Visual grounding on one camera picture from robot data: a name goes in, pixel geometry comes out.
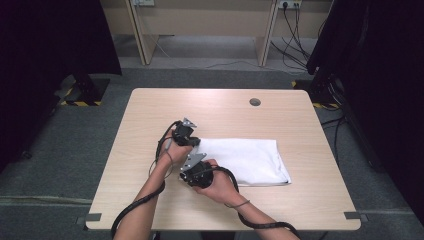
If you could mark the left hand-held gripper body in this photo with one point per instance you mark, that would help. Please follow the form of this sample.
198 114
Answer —
182 133

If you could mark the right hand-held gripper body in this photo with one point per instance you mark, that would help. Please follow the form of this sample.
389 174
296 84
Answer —
198 175

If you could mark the white printed tank top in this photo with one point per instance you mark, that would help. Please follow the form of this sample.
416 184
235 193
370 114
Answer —
246 160

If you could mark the person's left hand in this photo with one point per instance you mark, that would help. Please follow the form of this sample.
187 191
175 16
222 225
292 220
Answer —
175 153

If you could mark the person's right hand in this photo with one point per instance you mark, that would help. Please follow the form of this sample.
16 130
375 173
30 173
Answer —
221 188

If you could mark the black metal stand base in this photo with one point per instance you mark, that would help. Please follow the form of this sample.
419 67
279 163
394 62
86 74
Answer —
87 90
321 88

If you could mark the grey tape strip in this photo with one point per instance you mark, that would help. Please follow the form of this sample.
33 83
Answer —
355 216
90 217

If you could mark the beige wooden desk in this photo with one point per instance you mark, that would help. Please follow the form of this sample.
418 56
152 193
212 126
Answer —
206 16

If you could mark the black curtain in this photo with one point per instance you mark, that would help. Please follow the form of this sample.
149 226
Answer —
383 66
40 50

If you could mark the white wall socket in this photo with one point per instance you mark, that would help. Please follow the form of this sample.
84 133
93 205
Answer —
143 2
290 2

